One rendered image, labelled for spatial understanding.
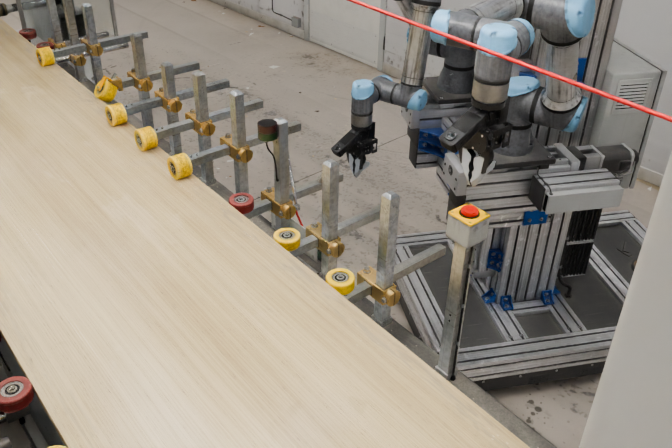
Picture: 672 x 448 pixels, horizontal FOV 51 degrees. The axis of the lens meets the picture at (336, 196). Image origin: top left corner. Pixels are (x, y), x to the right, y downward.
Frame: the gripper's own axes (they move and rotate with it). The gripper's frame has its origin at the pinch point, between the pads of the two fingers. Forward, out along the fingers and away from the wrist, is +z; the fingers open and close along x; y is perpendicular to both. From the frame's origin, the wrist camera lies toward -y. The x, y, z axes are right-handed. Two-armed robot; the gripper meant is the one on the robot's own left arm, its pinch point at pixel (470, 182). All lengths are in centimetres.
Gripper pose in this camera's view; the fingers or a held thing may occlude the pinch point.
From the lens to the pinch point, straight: 160.5
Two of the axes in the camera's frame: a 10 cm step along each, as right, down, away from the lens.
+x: -6.3, -4.2, 6.5
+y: 7.8, -3.2, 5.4
